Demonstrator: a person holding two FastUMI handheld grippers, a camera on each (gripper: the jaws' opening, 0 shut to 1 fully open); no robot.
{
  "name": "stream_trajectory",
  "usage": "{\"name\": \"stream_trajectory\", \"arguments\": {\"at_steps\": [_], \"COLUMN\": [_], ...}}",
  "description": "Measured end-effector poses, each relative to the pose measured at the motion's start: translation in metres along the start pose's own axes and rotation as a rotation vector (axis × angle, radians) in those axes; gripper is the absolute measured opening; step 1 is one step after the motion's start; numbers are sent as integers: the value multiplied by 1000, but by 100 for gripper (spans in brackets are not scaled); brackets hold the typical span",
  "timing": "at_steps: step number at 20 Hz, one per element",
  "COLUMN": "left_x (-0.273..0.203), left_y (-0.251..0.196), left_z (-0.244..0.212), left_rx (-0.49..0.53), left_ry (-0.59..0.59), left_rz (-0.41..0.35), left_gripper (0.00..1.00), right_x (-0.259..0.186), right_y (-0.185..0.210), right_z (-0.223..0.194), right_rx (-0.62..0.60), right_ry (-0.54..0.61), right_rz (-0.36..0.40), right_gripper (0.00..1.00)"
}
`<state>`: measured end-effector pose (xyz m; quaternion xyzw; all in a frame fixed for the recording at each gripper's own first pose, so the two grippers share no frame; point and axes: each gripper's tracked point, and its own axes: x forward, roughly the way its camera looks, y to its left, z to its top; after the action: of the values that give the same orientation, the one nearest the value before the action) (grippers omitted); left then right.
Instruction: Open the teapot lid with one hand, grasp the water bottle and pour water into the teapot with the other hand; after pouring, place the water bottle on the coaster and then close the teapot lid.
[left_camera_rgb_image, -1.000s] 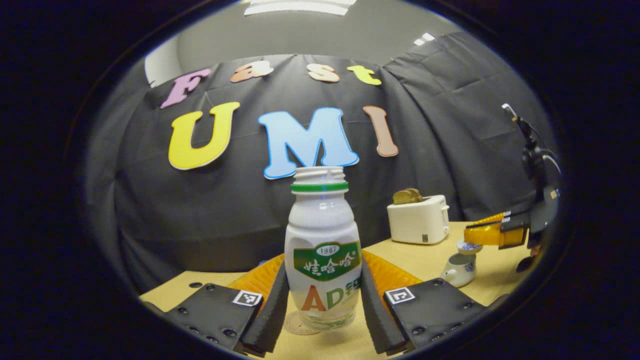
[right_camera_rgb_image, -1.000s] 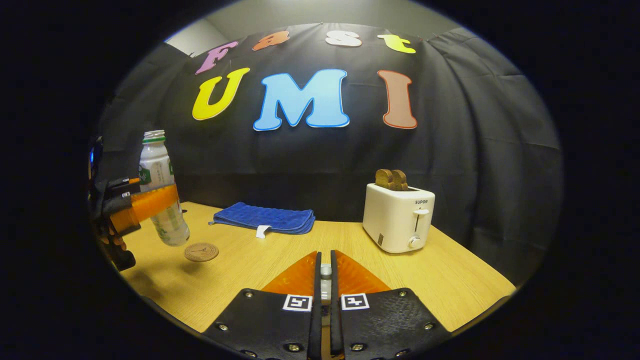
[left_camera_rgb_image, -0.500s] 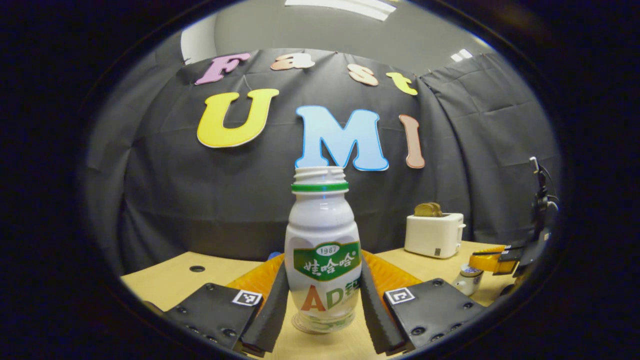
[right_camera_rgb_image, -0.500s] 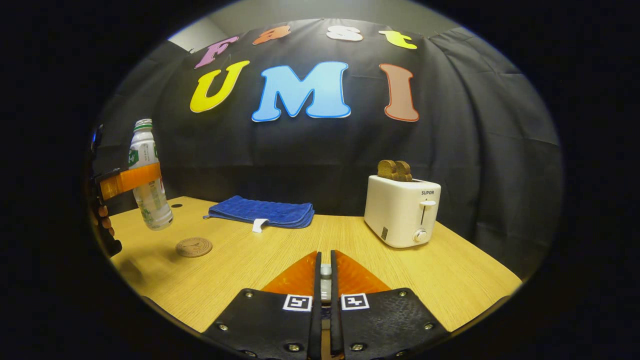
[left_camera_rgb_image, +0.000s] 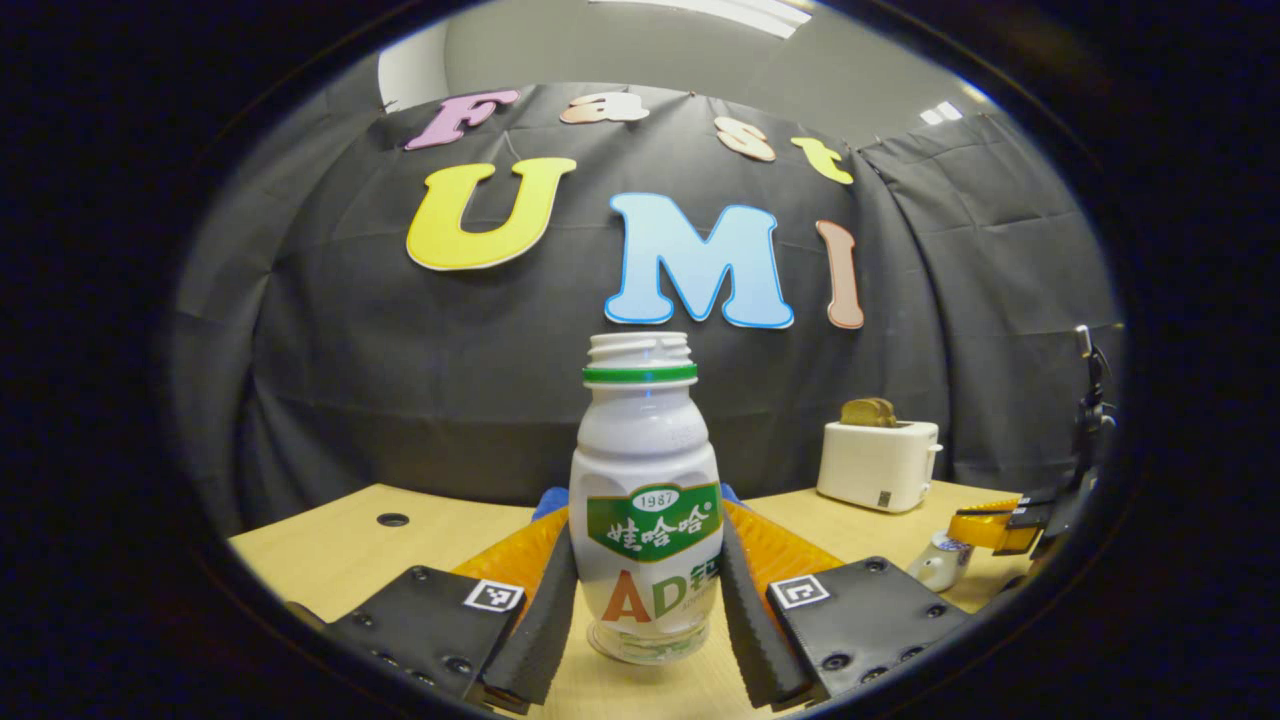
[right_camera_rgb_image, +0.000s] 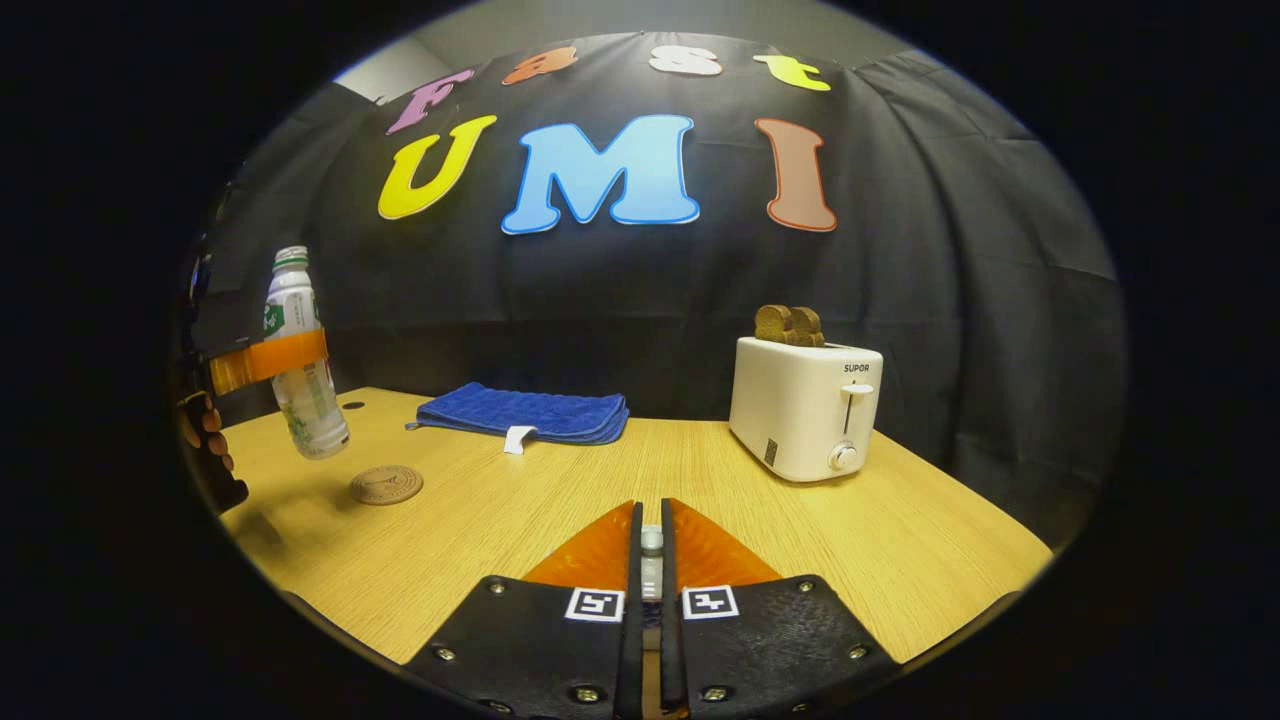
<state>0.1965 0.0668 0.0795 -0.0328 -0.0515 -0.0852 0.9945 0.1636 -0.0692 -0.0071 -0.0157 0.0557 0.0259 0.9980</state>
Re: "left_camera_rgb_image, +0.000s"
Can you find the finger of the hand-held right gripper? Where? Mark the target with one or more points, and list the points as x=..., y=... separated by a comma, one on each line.
x=1025, y=515

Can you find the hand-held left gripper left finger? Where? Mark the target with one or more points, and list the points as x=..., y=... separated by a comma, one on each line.
x=535, y=630

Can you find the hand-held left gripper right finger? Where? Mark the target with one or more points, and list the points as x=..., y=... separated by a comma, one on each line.
x=755, y=630

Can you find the white blue-patterned teacup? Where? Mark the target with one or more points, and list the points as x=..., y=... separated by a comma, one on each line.
x=935, y=570

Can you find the white water bottle green label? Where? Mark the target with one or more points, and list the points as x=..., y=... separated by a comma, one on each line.
x=645, y=450

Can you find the folded blue cloth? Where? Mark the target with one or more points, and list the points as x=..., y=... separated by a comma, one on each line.
x=552, y=503

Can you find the white toaster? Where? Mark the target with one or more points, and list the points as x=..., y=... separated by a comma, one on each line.
x=875, y=465

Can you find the brown toast slice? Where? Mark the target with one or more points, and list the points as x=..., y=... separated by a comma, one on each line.
x=888, y=410
x=860, y=414

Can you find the black table grommet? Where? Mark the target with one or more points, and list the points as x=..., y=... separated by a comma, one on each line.
x=392, y=519

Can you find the ceiling light panel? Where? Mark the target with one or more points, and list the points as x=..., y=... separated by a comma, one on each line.
x=942, y=113

